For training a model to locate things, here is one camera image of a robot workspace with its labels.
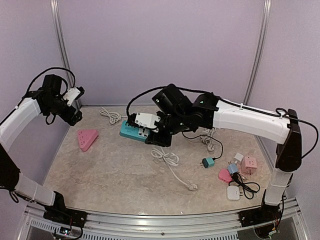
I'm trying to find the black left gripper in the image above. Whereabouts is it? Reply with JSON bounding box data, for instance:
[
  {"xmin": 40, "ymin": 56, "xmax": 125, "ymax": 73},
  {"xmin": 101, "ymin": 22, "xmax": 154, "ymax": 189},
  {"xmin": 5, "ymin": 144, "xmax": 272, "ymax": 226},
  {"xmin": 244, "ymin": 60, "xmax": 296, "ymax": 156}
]
[{"xmin": 45, "ymin": 94, "xmax": 82, "ymax": 126}]

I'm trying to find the pink cube socket adapter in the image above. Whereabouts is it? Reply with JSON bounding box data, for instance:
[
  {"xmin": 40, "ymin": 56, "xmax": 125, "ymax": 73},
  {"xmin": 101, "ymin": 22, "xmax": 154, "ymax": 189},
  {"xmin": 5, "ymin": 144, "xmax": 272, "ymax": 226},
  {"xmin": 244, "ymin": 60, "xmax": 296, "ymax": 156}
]
[{"xmin": 240, "ymin": 156, "xmax": 258, "ymax": 175}]

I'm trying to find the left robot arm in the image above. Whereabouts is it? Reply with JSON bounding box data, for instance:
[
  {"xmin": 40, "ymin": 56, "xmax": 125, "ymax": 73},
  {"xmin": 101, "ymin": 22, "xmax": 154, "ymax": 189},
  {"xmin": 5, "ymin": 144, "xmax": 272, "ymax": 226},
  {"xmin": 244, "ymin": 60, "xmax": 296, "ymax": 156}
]
[{"xmin": 0, "ymin": 69, "xmax": 85, "ymax": 223}]

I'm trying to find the pink triangular power strip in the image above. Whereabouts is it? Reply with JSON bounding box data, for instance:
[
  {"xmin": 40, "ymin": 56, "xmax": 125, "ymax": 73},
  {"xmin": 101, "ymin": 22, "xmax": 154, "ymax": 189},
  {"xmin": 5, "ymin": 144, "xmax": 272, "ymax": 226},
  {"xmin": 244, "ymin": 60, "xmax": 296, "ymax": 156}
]
[{"xmin": 76, "ymin": 129, "xmax": 99, "ymax": 152}]

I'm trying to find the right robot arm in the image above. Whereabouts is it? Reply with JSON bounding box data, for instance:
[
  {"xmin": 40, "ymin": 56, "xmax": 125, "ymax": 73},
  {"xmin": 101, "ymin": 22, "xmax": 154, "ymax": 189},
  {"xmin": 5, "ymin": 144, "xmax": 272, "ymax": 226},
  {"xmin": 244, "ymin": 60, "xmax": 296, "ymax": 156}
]
[{"xmin": 126, "ymin": 83, "xmax": 320, "ymax": 222}]

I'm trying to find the white flat charger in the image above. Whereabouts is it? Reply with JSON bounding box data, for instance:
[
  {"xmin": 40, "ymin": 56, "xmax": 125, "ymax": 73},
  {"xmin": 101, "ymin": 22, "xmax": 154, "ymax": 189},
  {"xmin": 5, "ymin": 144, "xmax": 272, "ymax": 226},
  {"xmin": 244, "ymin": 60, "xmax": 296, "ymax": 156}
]
[{"xmin": 226, "ymin": 185, "xmax": 243, "ymax": 201}]

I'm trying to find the left aluminium frame post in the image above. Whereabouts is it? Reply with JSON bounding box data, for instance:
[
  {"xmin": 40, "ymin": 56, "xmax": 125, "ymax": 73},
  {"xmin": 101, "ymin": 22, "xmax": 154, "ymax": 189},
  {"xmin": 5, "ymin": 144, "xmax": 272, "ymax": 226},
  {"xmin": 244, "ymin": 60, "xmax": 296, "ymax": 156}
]
[{"xmin": 49, "ymin": 0, "xmax": 76, "ymax": 87}]

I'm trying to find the aluminium front rail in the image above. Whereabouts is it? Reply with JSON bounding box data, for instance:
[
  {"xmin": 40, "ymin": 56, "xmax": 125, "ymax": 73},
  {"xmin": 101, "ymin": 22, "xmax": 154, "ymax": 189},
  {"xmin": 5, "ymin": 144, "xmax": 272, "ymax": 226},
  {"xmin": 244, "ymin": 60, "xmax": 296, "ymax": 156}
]
[{"xmin": 15, "ymin": 198, "xmax": 309, "ymax": 240}]

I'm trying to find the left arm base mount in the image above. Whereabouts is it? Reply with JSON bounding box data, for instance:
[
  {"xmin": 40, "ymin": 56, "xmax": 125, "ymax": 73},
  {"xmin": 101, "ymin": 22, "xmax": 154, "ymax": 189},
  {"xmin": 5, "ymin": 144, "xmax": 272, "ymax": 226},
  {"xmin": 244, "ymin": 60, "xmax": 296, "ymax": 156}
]
[{"xmin": 43, "ymin": 191, "xmax": 88, "ymax": 228}]

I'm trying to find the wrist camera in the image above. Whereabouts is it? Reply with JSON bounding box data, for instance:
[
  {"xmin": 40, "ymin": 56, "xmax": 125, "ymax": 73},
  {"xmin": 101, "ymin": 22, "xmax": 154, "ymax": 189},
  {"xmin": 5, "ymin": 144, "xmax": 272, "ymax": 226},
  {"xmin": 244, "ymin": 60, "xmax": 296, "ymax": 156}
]
[
  {"xmin": 127, "ymin": 112, "xmax": 161, "ymax": 133},
  {"xmin": 62, "ymin": 86, "xmax": 85, "ymax": 107}
]

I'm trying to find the pink flat charger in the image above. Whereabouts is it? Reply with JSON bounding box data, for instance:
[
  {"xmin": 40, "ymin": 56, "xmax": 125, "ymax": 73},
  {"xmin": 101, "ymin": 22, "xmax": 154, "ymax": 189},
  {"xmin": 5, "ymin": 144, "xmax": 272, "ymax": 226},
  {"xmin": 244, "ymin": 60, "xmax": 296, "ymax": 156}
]
[{"xmin": 218, "ymin": 168, "xmax": 233, "ymax": 184}]

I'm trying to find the white power strip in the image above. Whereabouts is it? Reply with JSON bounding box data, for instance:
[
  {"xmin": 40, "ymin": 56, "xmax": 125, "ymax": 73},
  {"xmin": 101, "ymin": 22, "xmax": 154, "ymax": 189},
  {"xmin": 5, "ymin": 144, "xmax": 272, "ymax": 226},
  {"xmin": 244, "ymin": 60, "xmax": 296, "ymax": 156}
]
[{"xmin": 99, "ymin": 107, "xmax": 127, "ymax": 125}]

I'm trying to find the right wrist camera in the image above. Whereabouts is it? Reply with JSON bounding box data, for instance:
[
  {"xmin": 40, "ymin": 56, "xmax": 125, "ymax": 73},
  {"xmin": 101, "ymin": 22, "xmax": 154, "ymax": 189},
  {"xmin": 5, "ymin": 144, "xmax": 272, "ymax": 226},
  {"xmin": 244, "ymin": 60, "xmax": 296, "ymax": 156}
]
[{"xmin": 127, "ymin": 112, "xmax": 161, "ymax": 133}]

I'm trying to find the small white cube charger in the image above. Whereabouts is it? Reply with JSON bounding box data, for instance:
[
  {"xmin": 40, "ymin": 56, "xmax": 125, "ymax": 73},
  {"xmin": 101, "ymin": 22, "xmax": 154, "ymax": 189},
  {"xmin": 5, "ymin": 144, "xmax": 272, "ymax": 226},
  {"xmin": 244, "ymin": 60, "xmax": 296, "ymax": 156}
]
[{"xmin": 233, "ymin": 152, "xmax": 244, "ymax": 164}]

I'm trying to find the purple power strip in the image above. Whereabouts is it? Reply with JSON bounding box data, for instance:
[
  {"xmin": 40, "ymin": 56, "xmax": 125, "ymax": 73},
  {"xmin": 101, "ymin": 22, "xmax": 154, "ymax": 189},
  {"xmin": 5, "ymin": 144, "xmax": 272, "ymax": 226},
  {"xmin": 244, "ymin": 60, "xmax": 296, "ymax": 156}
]
[{"xmin": 199, "ymin": 128, "xmax": 216, "ymax": 153}]

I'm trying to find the teal power strip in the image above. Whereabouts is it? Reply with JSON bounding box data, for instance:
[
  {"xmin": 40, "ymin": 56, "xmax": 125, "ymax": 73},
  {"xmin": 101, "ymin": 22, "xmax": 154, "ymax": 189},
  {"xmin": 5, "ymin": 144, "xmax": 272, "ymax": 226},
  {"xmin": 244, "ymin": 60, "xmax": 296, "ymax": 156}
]
[{"xmin": 118, "ymin": 119, "xmax": 198, "ymax": 192}]

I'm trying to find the aluminium frame post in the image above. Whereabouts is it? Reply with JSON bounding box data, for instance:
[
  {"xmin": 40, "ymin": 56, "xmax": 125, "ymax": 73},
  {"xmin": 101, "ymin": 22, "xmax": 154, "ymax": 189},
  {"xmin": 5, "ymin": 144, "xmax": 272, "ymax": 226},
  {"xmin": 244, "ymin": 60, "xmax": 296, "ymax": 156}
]
[
  {"xmin": 49, "ymin": 0, "xmax": 76, "ymax": 87},
  {"xmin": 242, "ymin": 0, "xmax": 272, "ymax": 105}
]

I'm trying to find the blue charger with black cable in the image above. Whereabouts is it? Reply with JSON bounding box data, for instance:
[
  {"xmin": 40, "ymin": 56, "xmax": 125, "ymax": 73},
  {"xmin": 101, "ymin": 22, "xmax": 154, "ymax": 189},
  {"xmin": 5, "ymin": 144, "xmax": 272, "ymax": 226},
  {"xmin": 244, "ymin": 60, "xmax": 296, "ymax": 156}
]
[{"xmin": 227, "ymin": 163, "xmax": 261, "ymax": 200}]

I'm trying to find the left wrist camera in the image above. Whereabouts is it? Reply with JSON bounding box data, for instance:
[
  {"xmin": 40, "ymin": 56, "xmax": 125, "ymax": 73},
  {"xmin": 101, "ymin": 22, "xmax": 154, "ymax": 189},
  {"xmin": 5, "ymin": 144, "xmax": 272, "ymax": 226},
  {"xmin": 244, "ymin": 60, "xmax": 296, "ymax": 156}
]
[{"xmin": 62, "ymin": 86, "xmax": 85, "ymax": 107}]

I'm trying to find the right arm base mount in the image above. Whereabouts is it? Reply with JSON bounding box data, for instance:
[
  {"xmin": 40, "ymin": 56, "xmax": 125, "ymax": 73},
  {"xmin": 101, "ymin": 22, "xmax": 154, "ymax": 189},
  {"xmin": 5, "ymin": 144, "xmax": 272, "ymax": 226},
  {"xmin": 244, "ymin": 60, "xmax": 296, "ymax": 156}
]
[{"xmin": 238, "ymin": 190, "xmax": 285, "ymax": 227}]

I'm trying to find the right aluminium frame post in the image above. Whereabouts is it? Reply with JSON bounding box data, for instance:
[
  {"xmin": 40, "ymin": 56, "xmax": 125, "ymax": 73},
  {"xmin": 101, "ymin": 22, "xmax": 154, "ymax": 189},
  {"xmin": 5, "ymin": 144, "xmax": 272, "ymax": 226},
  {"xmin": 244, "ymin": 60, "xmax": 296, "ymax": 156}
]
[{"xmin": 242, "ymin": 0, "xmax": 272, "ymax": 105}]

